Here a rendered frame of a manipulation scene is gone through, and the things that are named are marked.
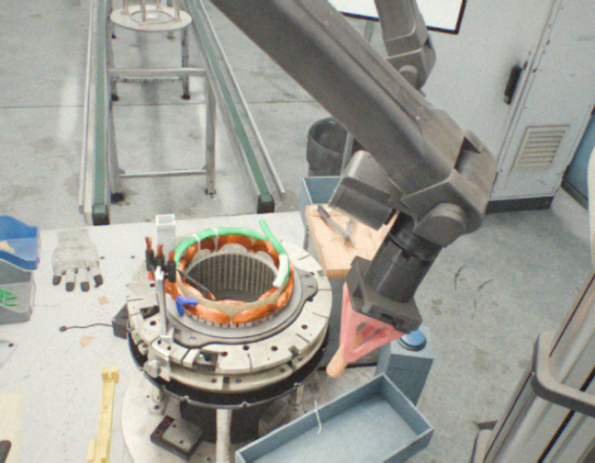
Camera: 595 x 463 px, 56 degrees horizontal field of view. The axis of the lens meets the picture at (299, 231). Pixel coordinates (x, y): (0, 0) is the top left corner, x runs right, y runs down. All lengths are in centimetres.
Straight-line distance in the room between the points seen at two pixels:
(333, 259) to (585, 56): 225
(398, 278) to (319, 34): 26
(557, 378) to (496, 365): 168
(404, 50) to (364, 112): 46
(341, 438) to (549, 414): 27
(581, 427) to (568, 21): 232
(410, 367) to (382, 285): 39
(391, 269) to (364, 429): 33
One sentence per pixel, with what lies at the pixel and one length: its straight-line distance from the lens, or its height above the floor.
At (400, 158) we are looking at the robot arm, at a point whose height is 149.
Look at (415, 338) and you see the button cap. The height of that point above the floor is 104.
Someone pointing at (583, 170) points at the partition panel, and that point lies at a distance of 352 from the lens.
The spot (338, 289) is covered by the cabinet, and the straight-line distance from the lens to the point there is 105.
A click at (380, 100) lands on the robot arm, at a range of 46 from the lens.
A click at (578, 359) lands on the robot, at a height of 122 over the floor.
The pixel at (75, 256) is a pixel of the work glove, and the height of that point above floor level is 80.
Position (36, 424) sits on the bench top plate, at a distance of 117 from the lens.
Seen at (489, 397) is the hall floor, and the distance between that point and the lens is 235.
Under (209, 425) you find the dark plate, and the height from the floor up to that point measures 78.
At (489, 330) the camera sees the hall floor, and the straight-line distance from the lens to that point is 260.
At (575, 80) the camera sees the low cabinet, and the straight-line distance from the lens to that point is 312.
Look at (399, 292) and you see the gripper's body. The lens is 59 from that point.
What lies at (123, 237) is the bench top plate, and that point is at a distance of 153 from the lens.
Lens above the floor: 171
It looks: 37 degrees down
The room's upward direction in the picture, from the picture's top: 7 degrees clockwise
